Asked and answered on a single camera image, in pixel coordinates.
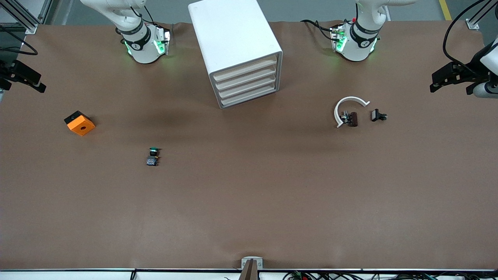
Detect green push button switch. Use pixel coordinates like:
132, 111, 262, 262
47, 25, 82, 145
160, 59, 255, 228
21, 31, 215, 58
147, 147, 161, 167

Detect white drawer cabinet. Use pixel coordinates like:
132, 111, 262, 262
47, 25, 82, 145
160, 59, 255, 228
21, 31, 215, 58
188, 0, 283, 109

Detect orange and black box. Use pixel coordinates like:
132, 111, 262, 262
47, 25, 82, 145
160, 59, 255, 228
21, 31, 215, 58
64, 111, 96, 137

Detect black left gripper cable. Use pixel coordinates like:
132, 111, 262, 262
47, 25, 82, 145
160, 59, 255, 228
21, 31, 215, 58
443, 0, 498, 74

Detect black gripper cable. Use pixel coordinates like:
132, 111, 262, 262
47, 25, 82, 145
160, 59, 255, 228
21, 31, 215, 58
0, 25, 38, 55
443, 0, 498, 74

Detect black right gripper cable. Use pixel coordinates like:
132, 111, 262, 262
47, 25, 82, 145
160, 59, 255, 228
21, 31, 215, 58
0, 25, 38, 55

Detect aluminium frame post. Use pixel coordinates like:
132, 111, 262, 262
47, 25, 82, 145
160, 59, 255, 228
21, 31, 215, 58
466, 0, 498, 31
0, 0, 53, 35

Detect white half ring clamp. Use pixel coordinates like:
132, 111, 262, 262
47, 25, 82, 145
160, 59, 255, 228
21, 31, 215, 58
334, 96, 370, 128

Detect brown rocker switch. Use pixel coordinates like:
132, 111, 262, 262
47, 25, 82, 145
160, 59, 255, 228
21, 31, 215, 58
340, 111, 359, 128

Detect black left arm base cable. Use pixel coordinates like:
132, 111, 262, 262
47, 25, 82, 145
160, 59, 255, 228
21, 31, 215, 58
300, 19, 339, 42

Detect white table edge rail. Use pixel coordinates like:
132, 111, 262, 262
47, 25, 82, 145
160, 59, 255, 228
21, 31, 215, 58
0, 268, 498, 280

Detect tangled cables under table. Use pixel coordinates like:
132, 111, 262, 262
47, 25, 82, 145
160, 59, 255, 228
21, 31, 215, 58
284, 271, 498, 280

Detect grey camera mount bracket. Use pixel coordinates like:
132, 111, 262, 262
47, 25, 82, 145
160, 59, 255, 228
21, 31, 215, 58
241, 256, 263, 280

